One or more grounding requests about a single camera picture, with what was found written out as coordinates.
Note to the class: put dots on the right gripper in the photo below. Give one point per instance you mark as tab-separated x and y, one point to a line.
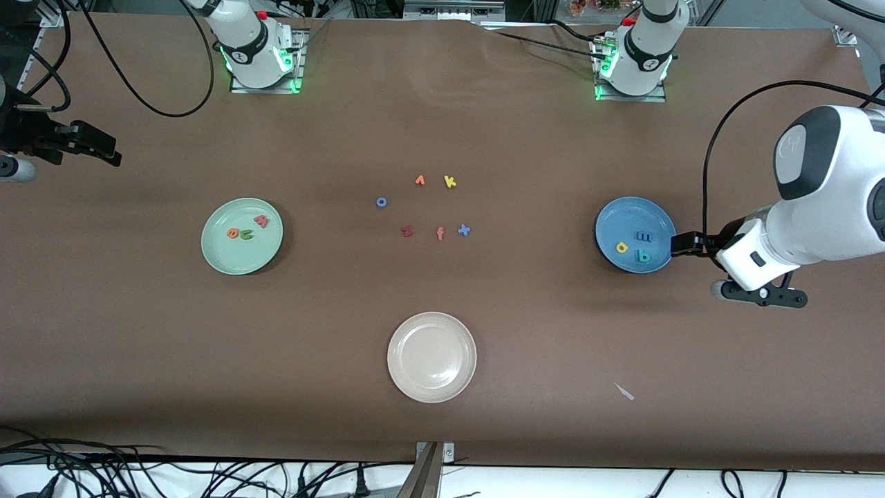
26	133

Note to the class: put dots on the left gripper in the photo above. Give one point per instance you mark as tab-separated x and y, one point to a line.
710	243

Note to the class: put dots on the teal foam letter g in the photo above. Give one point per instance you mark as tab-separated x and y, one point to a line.
644	257

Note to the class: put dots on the red foam letter w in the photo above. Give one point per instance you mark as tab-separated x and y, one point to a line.
261	222

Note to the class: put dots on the blue plate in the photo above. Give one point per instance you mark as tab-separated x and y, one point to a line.
615	225

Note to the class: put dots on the white paper scrap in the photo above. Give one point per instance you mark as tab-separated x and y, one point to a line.
624	392

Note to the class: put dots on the green plate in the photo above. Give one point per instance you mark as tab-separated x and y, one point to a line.
242	259

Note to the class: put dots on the orange plastic items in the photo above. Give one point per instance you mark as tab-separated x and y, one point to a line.
594	5

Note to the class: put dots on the beige plate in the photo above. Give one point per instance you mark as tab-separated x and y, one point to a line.
432	356

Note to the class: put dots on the silver metal box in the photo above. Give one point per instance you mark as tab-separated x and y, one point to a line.
449	10

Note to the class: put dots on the grey aluminium beam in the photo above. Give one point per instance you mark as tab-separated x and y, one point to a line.
422	477

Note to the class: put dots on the silver table corner rail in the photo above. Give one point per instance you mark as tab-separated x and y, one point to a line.
54	17
847	34

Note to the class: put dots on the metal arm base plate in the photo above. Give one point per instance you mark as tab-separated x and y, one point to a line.
622	98
287	90

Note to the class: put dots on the small metal bracket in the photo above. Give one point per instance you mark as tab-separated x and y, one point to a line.
448	451

